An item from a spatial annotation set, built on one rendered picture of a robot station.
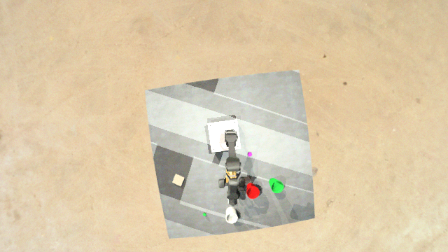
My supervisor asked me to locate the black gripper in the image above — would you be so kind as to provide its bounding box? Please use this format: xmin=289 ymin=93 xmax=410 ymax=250
xmin=218 ymin=178 xmax=245 ymax=188

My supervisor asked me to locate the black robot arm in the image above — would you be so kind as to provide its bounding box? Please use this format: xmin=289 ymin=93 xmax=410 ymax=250
xmin=225 ymin=129 xmax=242 ymax=207

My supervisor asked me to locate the cream flat slab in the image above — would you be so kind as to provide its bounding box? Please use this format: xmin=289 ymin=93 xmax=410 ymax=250
xmin=172 ymin=174 xmax=184 ymax=186

